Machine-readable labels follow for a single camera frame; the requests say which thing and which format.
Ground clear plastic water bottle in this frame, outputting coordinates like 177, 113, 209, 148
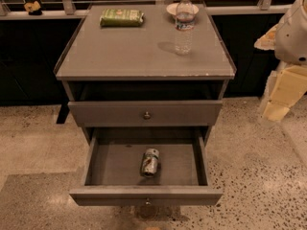
175, 0, 195, 55

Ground brass middle drawer knob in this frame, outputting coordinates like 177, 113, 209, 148
145, 198, 152, 206

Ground closed grey top drawer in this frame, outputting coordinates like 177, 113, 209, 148
68, 100, 222, 127

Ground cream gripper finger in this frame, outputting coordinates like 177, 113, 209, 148
254, 25, 277, 51
261, 65, 307, 121

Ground grey three-drawer cabinet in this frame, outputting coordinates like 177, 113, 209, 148
53, 3, 238, 208

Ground green snack bag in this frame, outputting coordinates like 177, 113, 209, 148
100, 9, 144, 27

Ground open grey middle drawer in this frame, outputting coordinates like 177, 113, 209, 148
70, 127, 223, 206

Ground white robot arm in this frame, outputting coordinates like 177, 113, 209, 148
254, 0, 307, 121

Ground brass drawer knob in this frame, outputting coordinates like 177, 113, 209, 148
143, 111, 151, 120
145, 198, 152, 206

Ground small yellow black object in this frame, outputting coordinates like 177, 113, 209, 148
24, 1, 42, 15

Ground white ceramic bowl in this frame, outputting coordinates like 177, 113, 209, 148
166, 2, 199, 20

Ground brass top drawer knob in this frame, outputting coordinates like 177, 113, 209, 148
143, 111, 151, 120

